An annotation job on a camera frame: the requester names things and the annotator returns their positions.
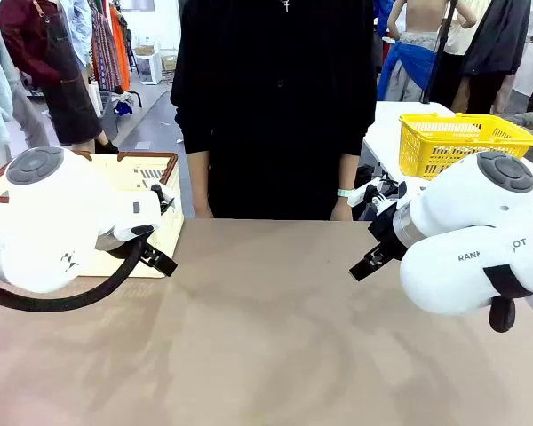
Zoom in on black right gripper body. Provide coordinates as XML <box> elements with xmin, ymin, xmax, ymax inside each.
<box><xmin>367</xmin><ymin>206</ymin><xmax>412</xmax><ymax>264</ymax></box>

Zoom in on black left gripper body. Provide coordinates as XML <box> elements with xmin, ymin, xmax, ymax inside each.
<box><xmin>95</xmin><ymin>233</ymin><xmax>148</xmax><ymax>263</ymax></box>

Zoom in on person's right forearm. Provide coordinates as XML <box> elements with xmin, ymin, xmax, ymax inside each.
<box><xmin>187</xmin><ymin>152</ymin><xmax>214</xmax><ymax>209</ymax></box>

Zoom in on person's left forearm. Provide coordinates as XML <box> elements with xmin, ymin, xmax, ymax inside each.
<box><xmin>335</xmin><ymin>153</ymin><xmax>364</xmax><ymax>193</ymax></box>

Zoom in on yellow plastic basket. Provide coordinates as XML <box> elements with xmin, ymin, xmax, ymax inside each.
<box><xmin>398</xmin><ymin>112</ymin><xmax>533</xmax><ymax>181</ymax></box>

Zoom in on person's left hand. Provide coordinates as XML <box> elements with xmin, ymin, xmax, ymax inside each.
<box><xmin>330</xmin><ymin>197</ymin><xmax>354</xmax><ymax>222</ymax></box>

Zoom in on white side table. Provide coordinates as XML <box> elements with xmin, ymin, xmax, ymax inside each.
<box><xmin>362</xmin><ymin>100</ymin><xmax>533</xmax><ymax>209</ymax></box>

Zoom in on person's black sweater torso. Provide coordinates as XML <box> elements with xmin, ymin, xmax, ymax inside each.
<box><xmin>170</xmin><ymin>0</ymin><xmax>378</xmax><ymax>221</ymax></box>

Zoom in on mannequin with blue skirt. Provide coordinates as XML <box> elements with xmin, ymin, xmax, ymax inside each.
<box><xmin>377</xmin><ymin>0</ymin><xmax>479</xmax><ymax>103</ymax></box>

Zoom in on black stand pole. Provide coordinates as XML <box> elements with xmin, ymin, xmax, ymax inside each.
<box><xmin>421</xmin><ymin>0</ymin><xmax>459</xmax><ymax>106</ymax></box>

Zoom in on white air purifier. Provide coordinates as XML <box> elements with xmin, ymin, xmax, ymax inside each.
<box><xmin>139</xmin><ymin>52</ymin><xmax>163</xmax><ymax>85</ymax></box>

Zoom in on orange hanging garment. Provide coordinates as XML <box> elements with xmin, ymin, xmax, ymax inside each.
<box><xmin>109</xmin><ymin>4</ymin><xmax>132</xmax><ymax>92</ymax></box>

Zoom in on striped hanging garment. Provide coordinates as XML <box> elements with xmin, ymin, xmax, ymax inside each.
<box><xmin>90</xmin><ymin>0</ymin><xmax>123</xmax><ymax>92</ymax></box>

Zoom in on black hanging coat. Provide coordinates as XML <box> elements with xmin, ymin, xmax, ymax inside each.
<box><xmin>461</xmin><ymin>0</ymin><xmax>533</xmax><ymax>114</ymax></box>

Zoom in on light blue hanging shirt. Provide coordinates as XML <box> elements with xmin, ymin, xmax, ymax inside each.
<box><xmin>60</xmin><ymin>0</ymin><xmax>94</xmax><ymax>67</ymax></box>

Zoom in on cream basket brown handles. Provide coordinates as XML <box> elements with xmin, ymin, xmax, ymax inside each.
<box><xmin>0</xmin><ymin>150</ymin><xmax>186</xmax><ymax>280</ymax></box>

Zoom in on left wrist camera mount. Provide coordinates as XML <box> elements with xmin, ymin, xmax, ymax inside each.
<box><xmin>149</xmin><ymin>183</ymin><xmax>177</xmax><ymax>215</ymax></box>

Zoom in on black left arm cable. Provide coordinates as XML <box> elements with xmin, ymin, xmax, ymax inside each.
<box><xmin>0</xmin><ymin>239</ymin><xmax>146</xmax><ymax>313</ymax></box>

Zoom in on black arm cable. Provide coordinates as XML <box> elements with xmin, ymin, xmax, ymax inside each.
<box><xmin>0</xmin><ymin>239</ymin><xmax>146</xmax><ymax>313</ymax></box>
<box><xmin>482</xmin><ymin>264</ymin><xmax>533</xmax><ymax>334</ymax></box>

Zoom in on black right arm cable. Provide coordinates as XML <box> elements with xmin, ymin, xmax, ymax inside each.
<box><xmin>482</xmin><ymin>264</ymin><xmax>533</xmax><ymax>334</ymax></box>

